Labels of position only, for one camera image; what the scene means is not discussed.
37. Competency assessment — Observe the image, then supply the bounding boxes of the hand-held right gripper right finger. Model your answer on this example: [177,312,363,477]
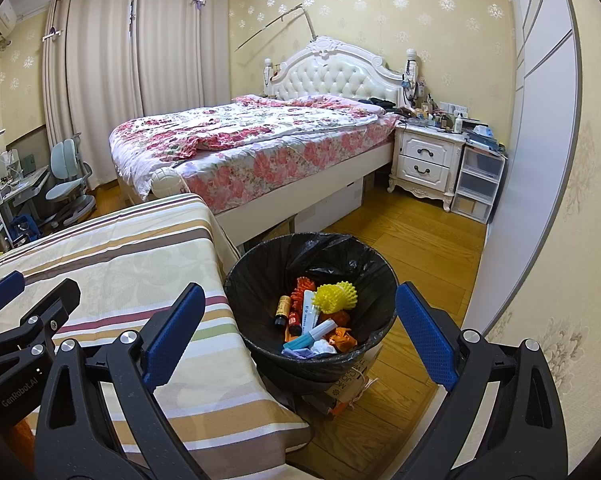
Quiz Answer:
[394,282,569,480]

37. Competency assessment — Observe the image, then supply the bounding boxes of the plastic drawer unit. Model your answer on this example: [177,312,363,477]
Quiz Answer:
[450,145,507,224]

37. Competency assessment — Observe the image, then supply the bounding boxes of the floral quilt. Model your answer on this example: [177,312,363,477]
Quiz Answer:
[109,94,402,202]

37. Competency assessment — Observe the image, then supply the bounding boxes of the white tube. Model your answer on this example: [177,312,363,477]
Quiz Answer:
[300,289,322,332]

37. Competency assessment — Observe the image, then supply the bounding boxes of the white bed with tufted headboard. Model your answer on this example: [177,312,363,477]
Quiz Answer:
[109,36,422,247]

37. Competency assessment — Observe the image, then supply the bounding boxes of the white air conditioner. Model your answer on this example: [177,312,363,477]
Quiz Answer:
[0,0,19,42]

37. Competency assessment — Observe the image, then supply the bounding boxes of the orange printed snack wrapper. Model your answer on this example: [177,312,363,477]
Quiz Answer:
[327,327,359,354]

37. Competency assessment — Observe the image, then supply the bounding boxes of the pile of nightstand clutter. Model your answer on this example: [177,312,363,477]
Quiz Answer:
[400,80,507,154]

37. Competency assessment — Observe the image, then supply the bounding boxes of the yellow spiky ball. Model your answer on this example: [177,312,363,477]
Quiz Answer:
[312,281,357,314]

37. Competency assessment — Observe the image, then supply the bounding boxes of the white wardrobe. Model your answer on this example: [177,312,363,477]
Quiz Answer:
[461,0,584,332]

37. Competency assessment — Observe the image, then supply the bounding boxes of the study desk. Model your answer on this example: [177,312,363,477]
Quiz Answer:
[0,150,52,242]

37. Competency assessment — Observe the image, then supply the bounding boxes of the grey desk chair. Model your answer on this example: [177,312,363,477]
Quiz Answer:
[45,132,97,227]

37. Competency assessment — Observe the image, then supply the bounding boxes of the striped tablecloth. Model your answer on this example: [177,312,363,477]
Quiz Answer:
[0,192,312,462]

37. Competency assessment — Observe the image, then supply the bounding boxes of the teal tube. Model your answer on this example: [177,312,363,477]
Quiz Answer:
[282,319,334,354]

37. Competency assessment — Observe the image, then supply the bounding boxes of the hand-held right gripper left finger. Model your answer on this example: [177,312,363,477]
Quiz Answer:
[34,282,212,480]

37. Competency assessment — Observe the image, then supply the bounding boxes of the thin rod on wall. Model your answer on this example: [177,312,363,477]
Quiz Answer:
[234,2,317,53]

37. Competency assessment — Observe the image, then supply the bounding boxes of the orange spiky ball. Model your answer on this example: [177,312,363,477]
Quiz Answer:
[290,276,314,314]

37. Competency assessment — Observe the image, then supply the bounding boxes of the white nightstand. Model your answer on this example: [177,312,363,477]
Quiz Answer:
[387,122,467,212]

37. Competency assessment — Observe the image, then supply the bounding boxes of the yellow bottle with black cap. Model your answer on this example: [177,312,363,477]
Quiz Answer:
[272,295,292,329]

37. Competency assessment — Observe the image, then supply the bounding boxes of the beige curtain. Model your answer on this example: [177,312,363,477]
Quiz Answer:
[133,0,232,112]
[42,0,140,197]

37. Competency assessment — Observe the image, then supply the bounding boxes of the blue storage basket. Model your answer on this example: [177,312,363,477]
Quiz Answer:
[9,215,37,242]

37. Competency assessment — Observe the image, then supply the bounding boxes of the black bag lined trash bin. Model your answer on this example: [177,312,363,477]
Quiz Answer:
[224,232,399,394]

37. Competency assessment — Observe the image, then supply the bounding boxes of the white underbed box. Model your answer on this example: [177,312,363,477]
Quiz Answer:
[294,177,367,234]

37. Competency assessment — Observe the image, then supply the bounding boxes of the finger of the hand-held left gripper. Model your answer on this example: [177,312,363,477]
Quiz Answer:
[10,278,82,353]
[0,270,26,316]

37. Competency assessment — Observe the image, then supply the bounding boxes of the purple cloth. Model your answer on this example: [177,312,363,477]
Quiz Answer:
[282,347,331,359]

